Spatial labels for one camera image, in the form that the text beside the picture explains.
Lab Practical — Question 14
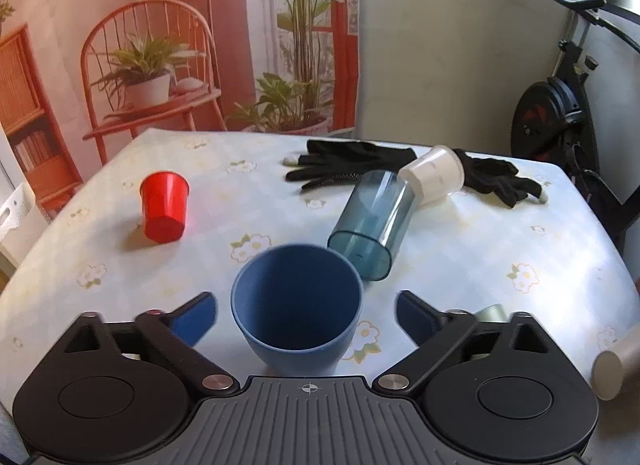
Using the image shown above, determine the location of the clear blue-tinted cup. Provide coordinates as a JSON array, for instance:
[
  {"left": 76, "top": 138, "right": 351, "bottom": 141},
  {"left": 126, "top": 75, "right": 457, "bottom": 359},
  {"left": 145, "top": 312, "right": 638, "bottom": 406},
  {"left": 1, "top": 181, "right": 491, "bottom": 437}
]
[{"left": 327, "top": 169, "right": 417, "bottom": 282}]

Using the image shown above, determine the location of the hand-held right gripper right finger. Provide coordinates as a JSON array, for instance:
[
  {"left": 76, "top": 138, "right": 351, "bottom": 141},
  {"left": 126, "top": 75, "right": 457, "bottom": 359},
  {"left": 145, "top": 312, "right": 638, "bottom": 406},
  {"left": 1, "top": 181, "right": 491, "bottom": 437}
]
[{"left": 373, "top": 289, "right": 552, "bottom": 394}]

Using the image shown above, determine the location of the black glove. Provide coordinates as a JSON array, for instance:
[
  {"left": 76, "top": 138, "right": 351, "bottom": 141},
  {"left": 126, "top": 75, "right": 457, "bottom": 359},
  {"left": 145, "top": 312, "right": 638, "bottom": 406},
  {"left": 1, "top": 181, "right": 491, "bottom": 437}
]
[
  {"left": 452, "top": 147, "right": 549, "bottom": 209},
  {"left": 285, "top": 139, "right": 418, "bottom": 190}
]

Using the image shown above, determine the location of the floral tablecloth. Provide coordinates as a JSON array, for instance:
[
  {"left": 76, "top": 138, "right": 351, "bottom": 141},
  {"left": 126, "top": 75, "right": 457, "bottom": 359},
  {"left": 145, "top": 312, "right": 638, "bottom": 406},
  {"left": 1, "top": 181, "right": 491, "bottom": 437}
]
[{"left": 0, "top": 127, "right": 640, "bottom": 465}]

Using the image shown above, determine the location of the blue cup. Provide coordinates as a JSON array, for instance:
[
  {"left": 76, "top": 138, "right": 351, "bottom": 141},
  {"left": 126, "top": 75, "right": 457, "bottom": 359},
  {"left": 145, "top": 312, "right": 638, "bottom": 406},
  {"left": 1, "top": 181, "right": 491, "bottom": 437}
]
[{"left": 230, "top": 243, "right": 365, "bottom": 376}]

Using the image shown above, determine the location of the white cup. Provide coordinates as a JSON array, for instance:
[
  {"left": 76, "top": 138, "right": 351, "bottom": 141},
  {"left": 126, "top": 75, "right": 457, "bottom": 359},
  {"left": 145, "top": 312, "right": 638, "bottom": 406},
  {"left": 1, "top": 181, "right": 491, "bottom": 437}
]
[{"left": 397, "top": 145, "right": 467, "bottom": 206}]

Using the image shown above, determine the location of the red cup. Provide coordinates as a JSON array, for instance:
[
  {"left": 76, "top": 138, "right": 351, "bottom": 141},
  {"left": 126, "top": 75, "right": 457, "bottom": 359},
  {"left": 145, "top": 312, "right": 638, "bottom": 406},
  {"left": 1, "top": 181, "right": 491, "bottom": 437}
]
[{"left": 139, "top": 171, "right": 192, "bottom": 245}]

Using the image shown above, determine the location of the beige cup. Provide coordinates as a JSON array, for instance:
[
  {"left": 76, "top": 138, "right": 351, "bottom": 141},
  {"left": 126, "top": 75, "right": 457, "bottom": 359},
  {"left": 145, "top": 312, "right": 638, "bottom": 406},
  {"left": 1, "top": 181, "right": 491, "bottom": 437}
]
[{"left": 591, "top": 323, "right": 640, "bottom": 402}]

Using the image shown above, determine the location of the black exercise bike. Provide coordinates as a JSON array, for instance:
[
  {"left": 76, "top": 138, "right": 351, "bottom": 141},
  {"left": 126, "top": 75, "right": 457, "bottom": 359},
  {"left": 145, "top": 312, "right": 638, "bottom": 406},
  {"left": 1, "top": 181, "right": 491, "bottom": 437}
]
[{"left": 510, "top": 0, "right": 640, "bottom": 256}]

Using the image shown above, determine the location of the white plastic chair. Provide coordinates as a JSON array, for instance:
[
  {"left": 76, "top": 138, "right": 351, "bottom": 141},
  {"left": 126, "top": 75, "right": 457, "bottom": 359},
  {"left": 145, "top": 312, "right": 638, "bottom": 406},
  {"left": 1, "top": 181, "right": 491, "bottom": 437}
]
[{"left": 0, "top": 182, "right": 49, "bottom": 277}]

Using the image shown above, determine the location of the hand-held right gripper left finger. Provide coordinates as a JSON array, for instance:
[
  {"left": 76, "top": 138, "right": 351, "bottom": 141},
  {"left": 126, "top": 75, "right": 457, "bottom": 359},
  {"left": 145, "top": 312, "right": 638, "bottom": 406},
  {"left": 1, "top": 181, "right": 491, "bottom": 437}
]
[{"left": 64, "top": 291, "right": 241, "bottom": 394}]

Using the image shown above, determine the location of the pale green cup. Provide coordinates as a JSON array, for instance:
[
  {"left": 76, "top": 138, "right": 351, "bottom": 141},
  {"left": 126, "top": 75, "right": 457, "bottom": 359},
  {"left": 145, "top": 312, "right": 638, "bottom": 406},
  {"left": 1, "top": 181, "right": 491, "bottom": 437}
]
[{"left": 472, "top": 302, "right": 507, "bottom": 324}]

